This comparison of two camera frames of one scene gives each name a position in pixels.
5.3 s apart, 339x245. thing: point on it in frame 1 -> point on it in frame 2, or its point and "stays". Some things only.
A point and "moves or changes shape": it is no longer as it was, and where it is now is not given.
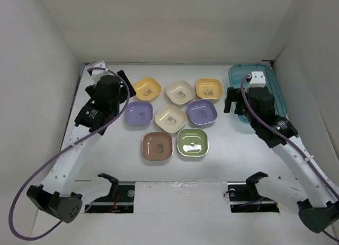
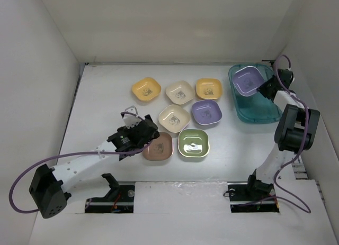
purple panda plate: (202, 111) moves or changes shape
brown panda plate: (157, 146) stays
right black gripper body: (248, 114) -> (272, 84)
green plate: (193, 142) stays
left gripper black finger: (132, 91) -> (155, 134)
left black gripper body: (123, 96) -> (125, 129)
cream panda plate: (180, 92) stays
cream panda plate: (170, 118) moves or changes shape
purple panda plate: (139, 113) -> (247, 80)
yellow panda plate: (208, 88) stays
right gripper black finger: (234, 94) -> (264, 88)
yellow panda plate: (146, 88) stays
